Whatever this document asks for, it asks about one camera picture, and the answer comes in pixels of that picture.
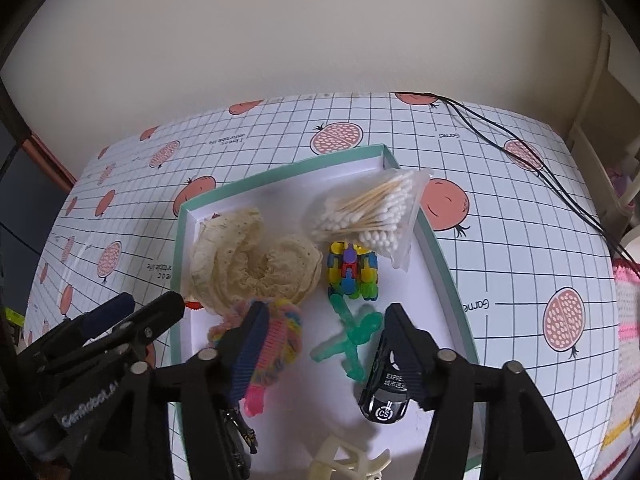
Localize pink plastic comb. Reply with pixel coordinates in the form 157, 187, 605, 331
244, 307, 302, 417

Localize rainbow pipe cleaner ring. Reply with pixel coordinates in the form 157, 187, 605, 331
207, 298, 306, 388

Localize black toy car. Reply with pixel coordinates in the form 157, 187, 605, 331
358, 333, 410, 425

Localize green plastic figure toy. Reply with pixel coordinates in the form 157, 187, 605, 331
309, 294, 383, 384

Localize cream lace scrunchie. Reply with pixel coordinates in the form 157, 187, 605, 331
186, 208, 323, 315

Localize bag of cotton swabs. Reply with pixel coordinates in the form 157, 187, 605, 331
307, 168, 431, 271

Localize multicoloured building block toy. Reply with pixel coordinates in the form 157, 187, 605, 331
326, 242, 378, 301

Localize teal rimmed white tray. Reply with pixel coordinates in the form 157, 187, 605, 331
171, 145, 477, 479

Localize cream hair claw clip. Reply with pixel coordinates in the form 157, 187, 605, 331
307, 434, 392, 480

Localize pomegranate print grid tablecloth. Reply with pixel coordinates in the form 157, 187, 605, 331
24, 92, 618, 474

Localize pink knitted cloth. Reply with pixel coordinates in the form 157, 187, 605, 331
590, 259, 639, 479

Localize white shelf unit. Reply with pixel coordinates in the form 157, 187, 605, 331
567, 6, 639, 240

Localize orange wooden frame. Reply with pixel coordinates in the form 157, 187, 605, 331
22, 132, 76, 193

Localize black cables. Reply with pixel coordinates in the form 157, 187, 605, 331
391, 90, 640, 276

